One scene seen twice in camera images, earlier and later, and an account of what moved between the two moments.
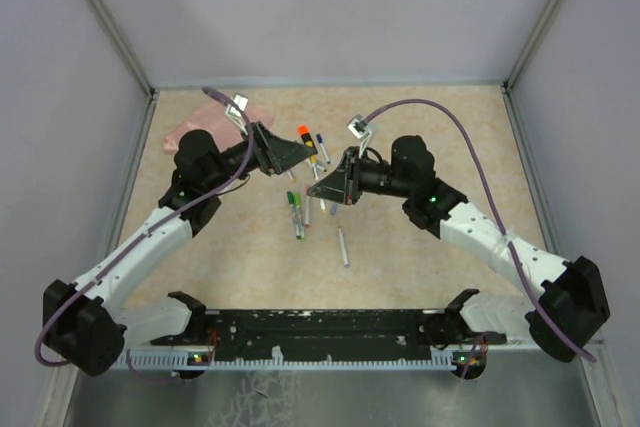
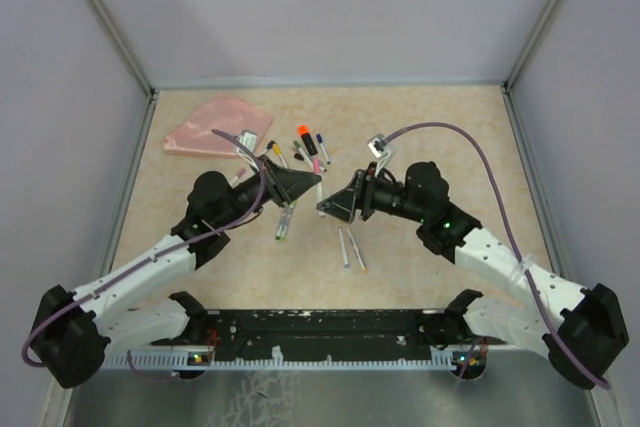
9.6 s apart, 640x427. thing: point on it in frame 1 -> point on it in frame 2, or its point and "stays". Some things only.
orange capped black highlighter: (304, 132) stays
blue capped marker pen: (320, 140) stays
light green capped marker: (297, 203) -> (286, 222)
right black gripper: (343, 184) -> (358, 195)
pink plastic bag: (212, 119) stays
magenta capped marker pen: (307, 221) -> (316, 167)
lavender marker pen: (343, 249) stays
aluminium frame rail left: (116, 33) stays
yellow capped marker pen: (316, 177) -> (355, 246)
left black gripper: (273, 153) -> (285, 185)
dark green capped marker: (292, 204) -> (279, 231)
